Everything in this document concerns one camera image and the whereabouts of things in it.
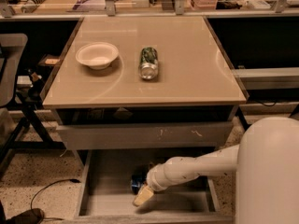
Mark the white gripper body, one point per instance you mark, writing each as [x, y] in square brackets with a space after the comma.
[154, 178]

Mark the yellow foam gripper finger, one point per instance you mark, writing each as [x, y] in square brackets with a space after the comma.
[144, 194]

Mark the blue pepsi can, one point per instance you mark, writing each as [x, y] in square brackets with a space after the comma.
[138, 180]

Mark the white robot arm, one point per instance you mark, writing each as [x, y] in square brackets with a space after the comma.
[266, 167]

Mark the open grey middle drawer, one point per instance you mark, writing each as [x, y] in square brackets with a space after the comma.
[108, 198]

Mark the closed grey top drawer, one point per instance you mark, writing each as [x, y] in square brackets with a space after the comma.
[144, 135]

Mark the white paper bowl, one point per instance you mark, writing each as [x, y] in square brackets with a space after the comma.
[98, 55]

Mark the dark chair left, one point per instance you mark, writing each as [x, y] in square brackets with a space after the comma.
[12, 47]

